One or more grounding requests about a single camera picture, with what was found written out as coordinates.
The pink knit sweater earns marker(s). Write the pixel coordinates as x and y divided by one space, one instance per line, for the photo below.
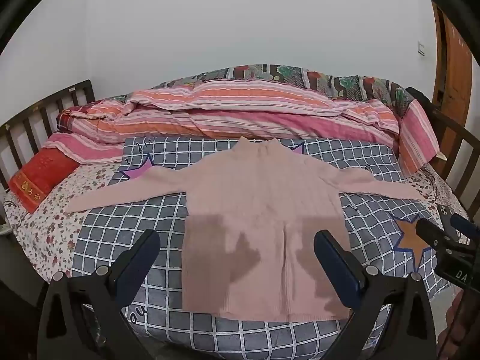
262 195

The dark wooden bed frame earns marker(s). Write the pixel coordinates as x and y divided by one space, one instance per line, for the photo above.
90 92

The red checked pillow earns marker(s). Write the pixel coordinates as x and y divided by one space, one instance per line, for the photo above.
73 118

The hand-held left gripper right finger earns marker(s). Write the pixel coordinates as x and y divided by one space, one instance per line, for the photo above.
330 255

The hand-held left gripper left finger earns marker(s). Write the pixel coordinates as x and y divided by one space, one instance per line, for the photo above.
139 255

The brown wooden door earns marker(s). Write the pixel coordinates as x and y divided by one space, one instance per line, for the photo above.
455 67

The brown floral quilt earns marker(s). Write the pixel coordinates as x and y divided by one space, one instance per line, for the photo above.
337 82

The pink striped quilt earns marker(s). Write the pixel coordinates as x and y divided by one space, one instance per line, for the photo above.
225 112

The white floral bed sheet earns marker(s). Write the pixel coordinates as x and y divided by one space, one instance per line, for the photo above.
48 232

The grey checked star blanket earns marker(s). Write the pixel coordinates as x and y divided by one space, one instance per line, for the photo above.
112 232

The white wall switch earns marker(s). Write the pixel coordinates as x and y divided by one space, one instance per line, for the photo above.
422 48

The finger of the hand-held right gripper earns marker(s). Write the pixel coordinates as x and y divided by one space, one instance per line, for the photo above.
467 225
435 232

